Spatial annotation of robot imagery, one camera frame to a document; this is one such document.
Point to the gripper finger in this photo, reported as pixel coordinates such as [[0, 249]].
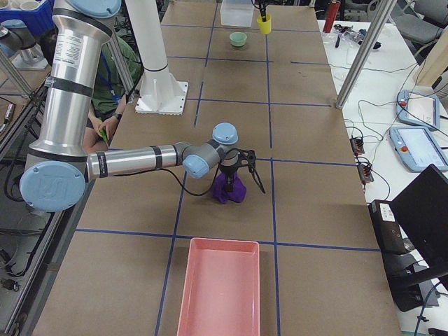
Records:
[[229, 183], [261, 17], [256, 177]]

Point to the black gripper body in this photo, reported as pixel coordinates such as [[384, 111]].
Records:
[[227, 171]]

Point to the yellow plastic cup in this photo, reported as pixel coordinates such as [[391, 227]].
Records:
[[265, 24]]

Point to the black power box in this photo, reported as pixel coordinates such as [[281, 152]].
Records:
[[387, 230]]

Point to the clear plastic bin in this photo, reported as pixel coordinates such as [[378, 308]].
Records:
[[236, 13]]

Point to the light green bowl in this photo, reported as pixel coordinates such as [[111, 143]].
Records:
[[238, 39]]

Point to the red cylinder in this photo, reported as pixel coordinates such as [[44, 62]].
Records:
[[331, 15]]

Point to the pink plastic bin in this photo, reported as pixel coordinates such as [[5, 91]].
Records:
[[221, 294]]

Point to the seated person green shirt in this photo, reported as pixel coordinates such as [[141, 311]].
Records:
[[109, 98]]

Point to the near teach pendant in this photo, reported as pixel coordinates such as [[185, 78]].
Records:
[[417, 148]]

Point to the teach pendant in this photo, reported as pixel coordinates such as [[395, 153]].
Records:
[[417, 148], [417, 109]]

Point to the far teach pendant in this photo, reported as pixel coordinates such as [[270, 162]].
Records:
[[417, 109]]

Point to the black monitor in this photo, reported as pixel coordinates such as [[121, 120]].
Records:
[[421, 211]]

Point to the blue storage crate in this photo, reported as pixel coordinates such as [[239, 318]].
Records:
[[37, 20]]

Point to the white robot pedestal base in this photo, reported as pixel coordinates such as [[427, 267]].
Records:
[[159, 92]]

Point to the aluminium frame post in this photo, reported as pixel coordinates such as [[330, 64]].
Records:
[[373, 32]]

